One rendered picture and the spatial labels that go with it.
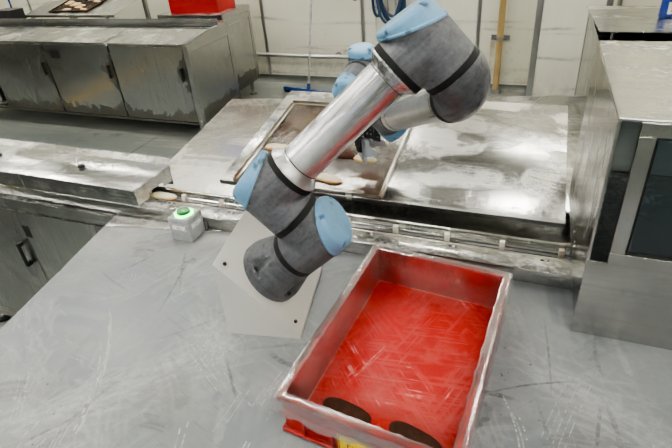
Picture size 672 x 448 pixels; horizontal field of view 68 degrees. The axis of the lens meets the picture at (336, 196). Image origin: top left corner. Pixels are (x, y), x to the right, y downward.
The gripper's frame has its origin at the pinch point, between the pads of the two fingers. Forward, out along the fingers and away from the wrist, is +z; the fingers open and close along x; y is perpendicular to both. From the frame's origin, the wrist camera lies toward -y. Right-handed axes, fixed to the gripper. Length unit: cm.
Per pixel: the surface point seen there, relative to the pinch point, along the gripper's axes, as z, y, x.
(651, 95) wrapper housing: -39, 68, -15
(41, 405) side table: -2, -24, -100
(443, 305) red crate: 6, 39, -40
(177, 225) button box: 3, -39, -45
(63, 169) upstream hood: 1, -97, -39
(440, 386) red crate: 3, 45, -62
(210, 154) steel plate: 17, -71, 2
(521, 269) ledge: 5, 52, -24
